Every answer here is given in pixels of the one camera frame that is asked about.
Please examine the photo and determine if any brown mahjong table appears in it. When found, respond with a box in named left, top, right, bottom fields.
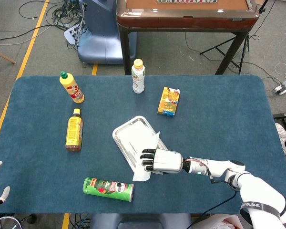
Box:
left=116, top=0, right=260, bottom=76

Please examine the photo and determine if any yellow squeeze bottle green cap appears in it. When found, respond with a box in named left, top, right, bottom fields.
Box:
left=59, top=71, right=85, bottom=104

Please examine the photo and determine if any black tripod stand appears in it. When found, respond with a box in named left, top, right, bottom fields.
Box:
left=199, top=0, right=270, bottom=75

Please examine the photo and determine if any orange and blue carton box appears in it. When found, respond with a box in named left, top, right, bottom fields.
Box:
left=157, top=86, right=181, bottom=117

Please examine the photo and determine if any black floor cable bundle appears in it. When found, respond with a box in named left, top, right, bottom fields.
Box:
left=0, top=0, right=86, bottom=48

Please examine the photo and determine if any chrome chair base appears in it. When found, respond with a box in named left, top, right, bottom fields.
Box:
left=0, top=214, right=38, bottom=229

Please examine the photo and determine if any blue felt table cover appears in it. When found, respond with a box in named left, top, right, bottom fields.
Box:
left=0, top=75, right=286, bottom=214

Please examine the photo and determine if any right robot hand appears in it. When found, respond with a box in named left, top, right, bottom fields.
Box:
left=140, top=148, right=184, bottom=175

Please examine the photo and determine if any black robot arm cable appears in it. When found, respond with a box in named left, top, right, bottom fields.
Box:
left=185, top=176, right=238, bottom=229

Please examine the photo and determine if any blue grey robot torso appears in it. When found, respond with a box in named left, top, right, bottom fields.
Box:
left=89, top=213, right=193, bottom=229

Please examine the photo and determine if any white power strip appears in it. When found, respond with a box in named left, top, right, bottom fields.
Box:
left=273, top=78, right=286, bottom=95

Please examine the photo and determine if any brown tea bottle yellow label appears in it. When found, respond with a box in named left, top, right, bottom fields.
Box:
left=65, top=108, right=84, bottom=152

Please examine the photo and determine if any white paper sheet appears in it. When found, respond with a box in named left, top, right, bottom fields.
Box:
left=132, top=130, right=161, bottom=182

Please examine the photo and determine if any green Pringles can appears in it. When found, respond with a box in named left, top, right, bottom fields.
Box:
left=82, top=177, right=135, bottom=203

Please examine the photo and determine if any white drink bottle yellow cap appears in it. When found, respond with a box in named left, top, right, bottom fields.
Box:
left=131, top=59, right=145, bottom=94

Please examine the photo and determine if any blue grey machine base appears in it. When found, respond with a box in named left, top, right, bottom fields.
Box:
left=63, top=0, right=138, bottom=65

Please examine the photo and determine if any mahjong tile row showing faces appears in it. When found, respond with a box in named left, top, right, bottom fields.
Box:
left=156, top=0, right=218, bottom=4

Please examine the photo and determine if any wooden pole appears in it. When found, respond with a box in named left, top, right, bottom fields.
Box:
left=0, top=47, right=17, bottom=64

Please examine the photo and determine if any white shoe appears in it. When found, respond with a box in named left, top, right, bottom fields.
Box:
left=275, top=123, right=286, bottom=156

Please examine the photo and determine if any stainless steel tray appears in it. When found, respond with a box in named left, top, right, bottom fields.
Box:
left=112, top=115, right=169, bottom=173

